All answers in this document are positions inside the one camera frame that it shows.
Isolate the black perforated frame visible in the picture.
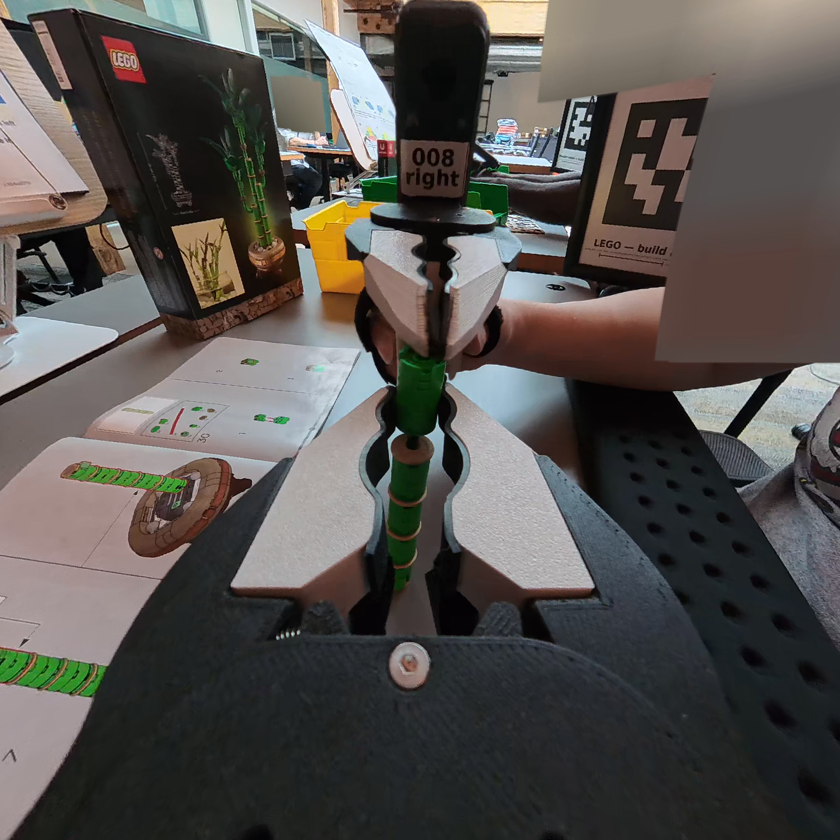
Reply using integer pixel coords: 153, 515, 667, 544
570, 379, 840, 840

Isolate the paper sheet on wooden holder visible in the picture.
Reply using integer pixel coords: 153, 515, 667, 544
0, 18, 110, 232

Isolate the green brick bamboo stalk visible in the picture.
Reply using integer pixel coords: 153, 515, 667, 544
386, 344, 454, 593

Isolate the black framed marker sign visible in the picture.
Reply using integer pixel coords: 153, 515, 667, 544
563, 74, 715, 288
553, 95, 616, 173

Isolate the white folded board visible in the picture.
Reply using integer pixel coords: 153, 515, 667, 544
305, 20, 399, 173

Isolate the person's grey printed shirt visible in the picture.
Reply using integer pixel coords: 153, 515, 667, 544
740, 386, 840, 657

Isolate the black brick set box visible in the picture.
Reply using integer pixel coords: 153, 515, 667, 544
29, 9, 305, 341

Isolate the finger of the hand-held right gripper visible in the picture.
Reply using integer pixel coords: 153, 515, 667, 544
362, 232, 432, 356
438, 232, 508, 362

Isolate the green plastic bin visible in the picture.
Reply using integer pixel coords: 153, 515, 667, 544
360, 165, 511, 225

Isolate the person's right forearm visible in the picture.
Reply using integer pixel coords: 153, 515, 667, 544
525, 287, 667, 390

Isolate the grey desk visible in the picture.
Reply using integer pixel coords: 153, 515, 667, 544
0, 244, 665, 500

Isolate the open instruction booklet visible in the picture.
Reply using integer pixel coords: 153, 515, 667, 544
0, 336, 362, 840

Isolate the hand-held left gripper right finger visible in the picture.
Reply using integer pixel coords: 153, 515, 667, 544
440, 384, 597, 599

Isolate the yellow plastic bin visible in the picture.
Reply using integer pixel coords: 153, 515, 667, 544
302, 199, 383, 295

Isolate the person's right hand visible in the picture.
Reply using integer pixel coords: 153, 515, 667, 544
369, 298, 530, 385

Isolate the black office chair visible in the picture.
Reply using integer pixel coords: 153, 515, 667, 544
697, 367, 840, 488

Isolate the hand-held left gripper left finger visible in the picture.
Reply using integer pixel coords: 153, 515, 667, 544
231, 385, 403, 599

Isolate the white stand base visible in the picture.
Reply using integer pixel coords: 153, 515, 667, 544
0, 314, 119, 398

